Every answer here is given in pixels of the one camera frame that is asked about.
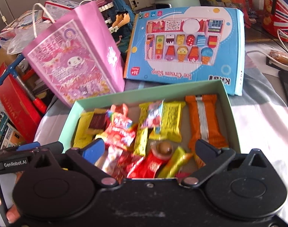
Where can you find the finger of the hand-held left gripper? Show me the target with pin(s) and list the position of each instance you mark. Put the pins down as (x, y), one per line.
(28, 146)
(54, 147)

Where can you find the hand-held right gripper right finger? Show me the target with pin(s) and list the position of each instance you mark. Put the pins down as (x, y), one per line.
(205, 149)

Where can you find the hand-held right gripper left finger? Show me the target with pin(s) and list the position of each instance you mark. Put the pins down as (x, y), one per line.
(94, 150)

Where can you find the orange red chips packet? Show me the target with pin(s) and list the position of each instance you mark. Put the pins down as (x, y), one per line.
(198, 163)

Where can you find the clear white snack packet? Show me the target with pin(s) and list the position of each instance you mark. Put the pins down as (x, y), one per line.
(110, 158)

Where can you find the yellow foil snack packet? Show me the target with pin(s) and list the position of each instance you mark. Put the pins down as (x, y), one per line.
(81, 130)

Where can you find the orange packet with silver stripe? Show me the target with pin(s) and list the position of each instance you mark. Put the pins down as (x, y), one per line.
(212, 123)

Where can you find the brown gold chocolate packet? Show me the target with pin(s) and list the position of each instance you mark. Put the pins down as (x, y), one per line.
(97, 121)

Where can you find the red rainbow candy bag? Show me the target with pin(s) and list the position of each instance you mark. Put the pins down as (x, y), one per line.
(118, 132)

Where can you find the red white snack packet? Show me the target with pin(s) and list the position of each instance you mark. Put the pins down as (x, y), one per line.
(125, 163)

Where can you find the long yellow bar packet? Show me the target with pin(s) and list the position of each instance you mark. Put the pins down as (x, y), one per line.
(174, 163)

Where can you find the mint green cardboard box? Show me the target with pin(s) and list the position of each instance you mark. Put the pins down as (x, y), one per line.
(230, 118)

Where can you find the yellow cracker packet blue label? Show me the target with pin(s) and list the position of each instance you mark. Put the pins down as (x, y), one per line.
(172, 123)

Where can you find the small round jelly cup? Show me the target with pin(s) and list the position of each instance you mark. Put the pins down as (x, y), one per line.
(163, 149)

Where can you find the long yellow cheese stick packet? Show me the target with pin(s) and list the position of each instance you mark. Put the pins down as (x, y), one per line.
(141, 132)

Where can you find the pink snack packet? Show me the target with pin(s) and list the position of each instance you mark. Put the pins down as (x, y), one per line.
(155, 115)

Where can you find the person's left hand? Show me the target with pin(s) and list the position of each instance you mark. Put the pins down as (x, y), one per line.
(12, 215)

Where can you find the colourful printed box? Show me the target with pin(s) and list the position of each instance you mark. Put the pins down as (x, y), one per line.
(4, 132)

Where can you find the blue scooter with red grip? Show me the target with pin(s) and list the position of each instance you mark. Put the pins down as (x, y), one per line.
(38, 104)

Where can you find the red cardboard box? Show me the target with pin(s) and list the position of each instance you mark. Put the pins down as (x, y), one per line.
(14, 104)

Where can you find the pink grey checked cloth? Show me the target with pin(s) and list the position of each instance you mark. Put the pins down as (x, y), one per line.
(260, 123)

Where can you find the pink cartoon gift bag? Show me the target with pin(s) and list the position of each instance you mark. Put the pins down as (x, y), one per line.
(75, 63)

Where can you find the blue toy box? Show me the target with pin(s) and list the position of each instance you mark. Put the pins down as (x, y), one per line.
(229, 59)

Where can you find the clear plastic bag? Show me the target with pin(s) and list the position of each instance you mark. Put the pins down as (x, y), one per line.
(16, 40)

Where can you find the brown wrapped pastry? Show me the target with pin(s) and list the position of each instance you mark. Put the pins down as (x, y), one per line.
(280, 56)

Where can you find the teal dinosaur toy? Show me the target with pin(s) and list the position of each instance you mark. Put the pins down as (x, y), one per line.
(121, 30)

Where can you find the pale printed box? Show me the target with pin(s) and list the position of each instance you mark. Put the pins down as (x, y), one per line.
(23, 19)

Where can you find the white toy car box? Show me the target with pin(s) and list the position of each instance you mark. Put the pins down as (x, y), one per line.
(61, 4)

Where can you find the flag pattern biscuit tin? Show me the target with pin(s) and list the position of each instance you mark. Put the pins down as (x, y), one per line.
(278, 11)

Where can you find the white wall socket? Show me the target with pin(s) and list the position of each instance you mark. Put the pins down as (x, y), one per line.
(141, 1)

